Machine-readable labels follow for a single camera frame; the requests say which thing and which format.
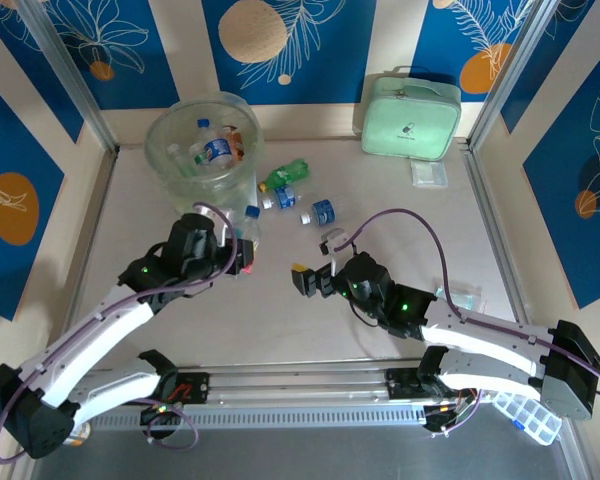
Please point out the clear bottle blue cap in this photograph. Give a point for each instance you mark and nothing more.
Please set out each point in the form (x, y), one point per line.
(252, 225)

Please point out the small crushed blue-label bottle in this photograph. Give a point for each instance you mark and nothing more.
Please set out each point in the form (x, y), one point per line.
(322, 211)
(282, 196)

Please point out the crushed green soda bottle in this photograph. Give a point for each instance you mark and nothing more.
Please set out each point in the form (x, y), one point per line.
(287, 172)

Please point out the clear bottle crane picture label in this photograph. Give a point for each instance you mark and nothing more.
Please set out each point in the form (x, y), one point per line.
(200, 159)

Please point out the long clear square bottle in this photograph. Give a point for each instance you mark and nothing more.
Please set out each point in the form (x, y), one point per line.
(175, 152)

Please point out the crushed bottle blue barcode label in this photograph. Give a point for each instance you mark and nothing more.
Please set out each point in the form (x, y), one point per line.
(219, 150)

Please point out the brown Nescafe coffee bottle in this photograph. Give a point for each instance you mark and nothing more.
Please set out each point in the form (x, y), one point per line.
(236, 145)

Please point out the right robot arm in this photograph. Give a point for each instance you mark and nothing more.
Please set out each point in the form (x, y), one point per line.
(570, 370)

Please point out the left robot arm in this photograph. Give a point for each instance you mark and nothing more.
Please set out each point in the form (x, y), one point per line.
(30, 410)

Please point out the round mesh waste bin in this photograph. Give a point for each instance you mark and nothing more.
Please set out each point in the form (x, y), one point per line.
(215, 192)

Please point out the translucent green-lined trash bin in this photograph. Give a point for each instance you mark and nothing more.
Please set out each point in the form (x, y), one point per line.
(155, 160)

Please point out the small clear plastic sachet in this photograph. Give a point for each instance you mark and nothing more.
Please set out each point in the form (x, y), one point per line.
(429, 174)

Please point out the black connector block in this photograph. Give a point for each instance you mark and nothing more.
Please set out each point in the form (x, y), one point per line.
(159, 416)
(442, 417)

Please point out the mint green zip case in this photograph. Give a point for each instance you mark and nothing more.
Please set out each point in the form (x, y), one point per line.
(410, 120)

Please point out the clear compartment organizer box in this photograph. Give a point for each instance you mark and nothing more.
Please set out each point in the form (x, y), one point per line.
(525, 417)

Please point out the orange lid jar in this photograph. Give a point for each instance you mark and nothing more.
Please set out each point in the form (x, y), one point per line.
(82, 435)

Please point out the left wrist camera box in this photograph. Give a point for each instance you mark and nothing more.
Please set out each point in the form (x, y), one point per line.
(223, 234)

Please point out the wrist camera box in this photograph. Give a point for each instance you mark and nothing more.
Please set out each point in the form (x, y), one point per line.
(223, 234)
(336, 242)

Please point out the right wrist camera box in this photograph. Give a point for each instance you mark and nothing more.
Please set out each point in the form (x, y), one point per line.
(336, 242)

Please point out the clear wrapper by right rail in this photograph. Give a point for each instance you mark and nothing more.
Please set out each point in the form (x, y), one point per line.
(455, 297)

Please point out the aluminium mounting rail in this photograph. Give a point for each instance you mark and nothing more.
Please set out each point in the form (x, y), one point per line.
(300, 385)

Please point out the aluminium table side rail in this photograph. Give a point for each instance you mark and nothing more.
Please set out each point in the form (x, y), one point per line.
(486, 200)
(90, 250)

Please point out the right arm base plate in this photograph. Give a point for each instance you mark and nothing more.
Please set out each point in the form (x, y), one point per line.
(402, 382)

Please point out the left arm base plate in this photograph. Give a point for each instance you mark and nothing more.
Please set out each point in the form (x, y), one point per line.
(195, 387)

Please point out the aluminium frame post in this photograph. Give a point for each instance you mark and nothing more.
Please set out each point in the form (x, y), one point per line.
(69, 70)
(512, 75)

